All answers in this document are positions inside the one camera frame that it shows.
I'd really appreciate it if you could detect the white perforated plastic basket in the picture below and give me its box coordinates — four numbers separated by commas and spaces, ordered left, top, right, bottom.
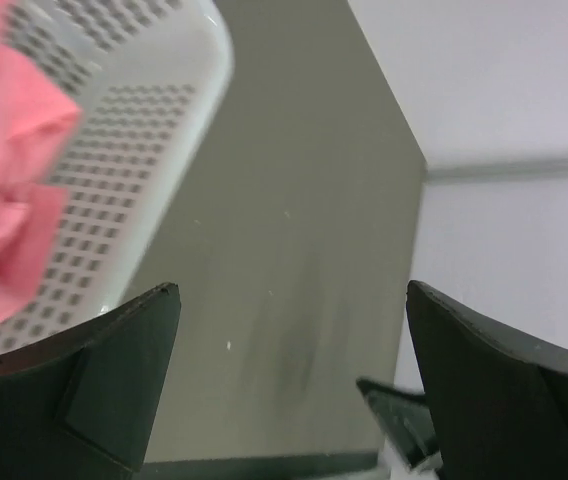
0, 1, 234, 355

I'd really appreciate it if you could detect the aluminium frame post left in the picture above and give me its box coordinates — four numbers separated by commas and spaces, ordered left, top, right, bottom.
426, 157, 568, 184

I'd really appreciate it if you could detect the pink t shirt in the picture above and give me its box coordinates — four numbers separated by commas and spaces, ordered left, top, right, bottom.
0, 1, 81, 324

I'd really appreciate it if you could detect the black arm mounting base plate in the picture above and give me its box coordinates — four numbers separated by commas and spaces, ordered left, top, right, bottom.
134, 377, 447, 479

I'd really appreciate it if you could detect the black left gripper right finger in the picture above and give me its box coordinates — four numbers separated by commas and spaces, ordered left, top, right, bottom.
406, 280, 568, 479

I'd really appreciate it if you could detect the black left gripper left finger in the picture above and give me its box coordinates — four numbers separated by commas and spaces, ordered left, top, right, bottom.
0, 283, 181, 479

